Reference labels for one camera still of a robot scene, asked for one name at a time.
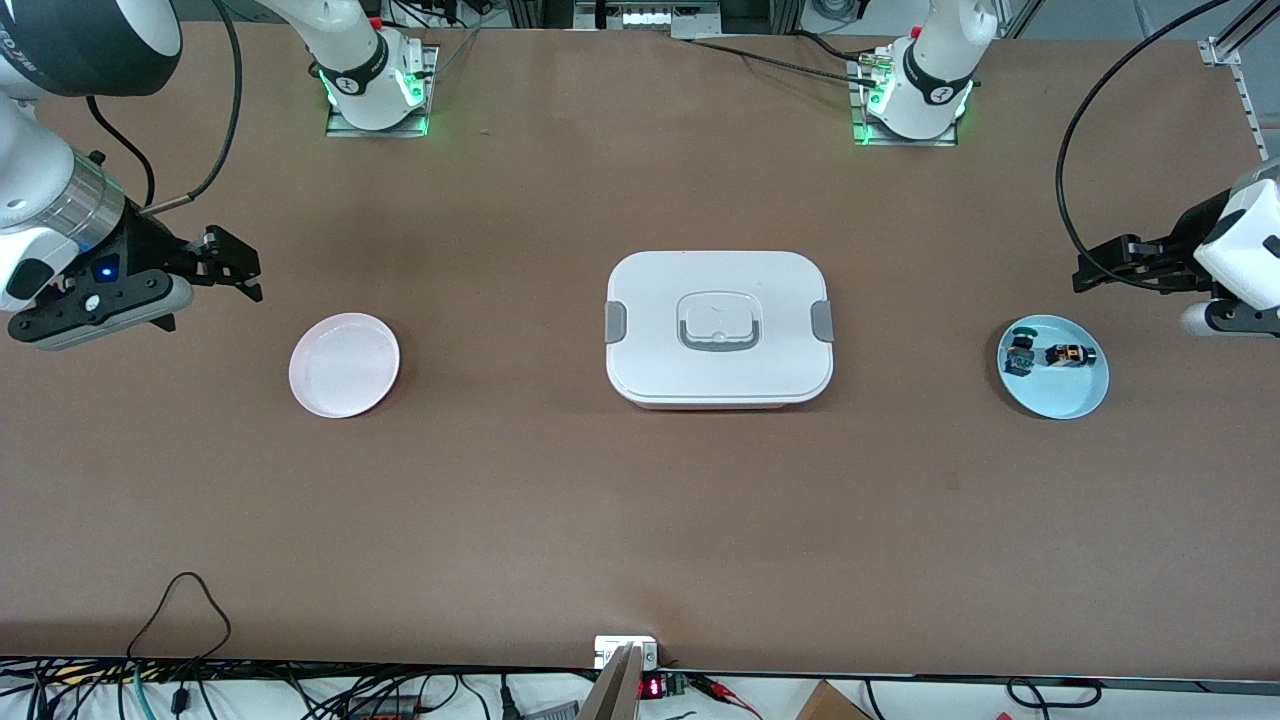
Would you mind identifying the aluminium frame rail with bracket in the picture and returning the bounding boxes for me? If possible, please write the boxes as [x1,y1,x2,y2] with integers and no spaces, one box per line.
[1198,0,1280,166]

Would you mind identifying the small white box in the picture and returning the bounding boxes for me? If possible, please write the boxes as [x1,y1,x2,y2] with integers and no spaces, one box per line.
[594,635,660,670]

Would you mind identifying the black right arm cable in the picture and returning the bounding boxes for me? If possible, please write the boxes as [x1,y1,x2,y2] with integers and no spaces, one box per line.
[85,0,244,216]

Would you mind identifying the green push button switch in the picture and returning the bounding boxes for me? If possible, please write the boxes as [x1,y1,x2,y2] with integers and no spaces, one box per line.
[1005,326,1041,378]

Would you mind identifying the aluminium frame with white lights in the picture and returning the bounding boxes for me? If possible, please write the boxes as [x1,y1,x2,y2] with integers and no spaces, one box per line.
[573,0,723,33]

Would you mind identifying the red test lead clips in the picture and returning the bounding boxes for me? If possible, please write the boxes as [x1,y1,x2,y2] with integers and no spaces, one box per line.
[690,675,766,717]

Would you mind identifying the black cable with brass connector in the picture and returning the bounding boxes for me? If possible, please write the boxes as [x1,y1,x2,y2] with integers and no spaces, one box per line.
[680,36,896,87]

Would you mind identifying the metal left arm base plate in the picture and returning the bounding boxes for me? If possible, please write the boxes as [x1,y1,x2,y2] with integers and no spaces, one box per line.
[851,52,961,149]

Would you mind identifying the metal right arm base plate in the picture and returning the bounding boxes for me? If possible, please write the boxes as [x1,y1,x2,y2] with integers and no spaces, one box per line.
[325,44,442,139]

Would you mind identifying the light blue round plate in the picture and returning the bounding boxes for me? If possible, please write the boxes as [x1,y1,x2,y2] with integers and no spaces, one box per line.
[997,315,1111,420]

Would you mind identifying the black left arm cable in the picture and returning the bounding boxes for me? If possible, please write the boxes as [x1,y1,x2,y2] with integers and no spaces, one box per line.
[1056,0,1236,266]

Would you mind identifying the pink round plate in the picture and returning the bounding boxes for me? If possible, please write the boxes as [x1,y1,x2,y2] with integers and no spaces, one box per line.
[289,313,401,419]

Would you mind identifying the thin black looped cable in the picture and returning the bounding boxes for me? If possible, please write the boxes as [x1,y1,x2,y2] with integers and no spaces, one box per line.
[126,571,234,663]

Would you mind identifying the white lunch box grey latches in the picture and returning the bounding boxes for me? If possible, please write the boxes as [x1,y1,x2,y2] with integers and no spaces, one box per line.
[604,250,835,411]

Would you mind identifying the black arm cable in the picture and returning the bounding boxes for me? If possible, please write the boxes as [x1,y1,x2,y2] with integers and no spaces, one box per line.
[85,0,244,216]
[1056,0,1236,266]

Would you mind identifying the black flat looped cable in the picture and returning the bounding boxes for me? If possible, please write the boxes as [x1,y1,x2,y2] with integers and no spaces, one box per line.
[1005,678,1104,709]

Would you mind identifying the brown cardboard box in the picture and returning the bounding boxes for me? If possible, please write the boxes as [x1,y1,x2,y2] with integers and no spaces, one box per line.
[795,680,873,720]

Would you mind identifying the grey metal bar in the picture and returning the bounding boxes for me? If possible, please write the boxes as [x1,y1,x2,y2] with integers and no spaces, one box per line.
[580,643,644,720]

